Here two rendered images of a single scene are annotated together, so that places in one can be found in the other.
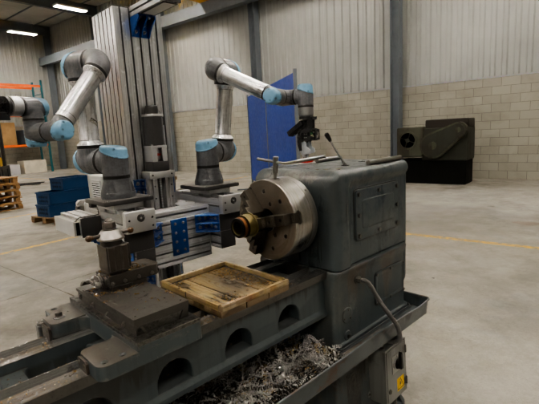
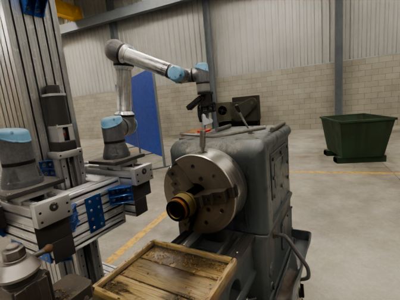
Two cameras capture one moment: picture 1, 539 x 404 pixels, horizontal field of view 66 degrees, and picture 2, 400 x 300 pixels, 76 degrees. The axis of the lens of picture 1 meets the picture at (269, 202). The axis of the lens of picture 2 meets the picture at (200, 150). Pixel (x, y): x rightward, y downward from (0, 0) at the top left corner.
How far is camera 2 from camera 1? 0.71 m
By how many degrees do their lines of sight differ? 15
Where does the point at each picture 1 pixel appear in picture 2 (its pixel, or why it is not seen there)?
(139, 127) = (40, 107)
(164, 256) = (80, 236)
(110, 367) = not seen: outside the picture
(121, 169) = (24, 154)
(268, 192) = (199, 167)
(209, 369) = not seen: outside the picture
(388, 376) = not seen: outside the picture
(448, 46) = (240, 52)
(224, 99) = (125, 79)
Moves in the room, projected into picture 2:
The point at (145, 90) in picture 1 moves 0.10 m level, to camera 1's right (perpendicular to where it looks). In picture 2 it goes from (44, 71) to (66, 69)
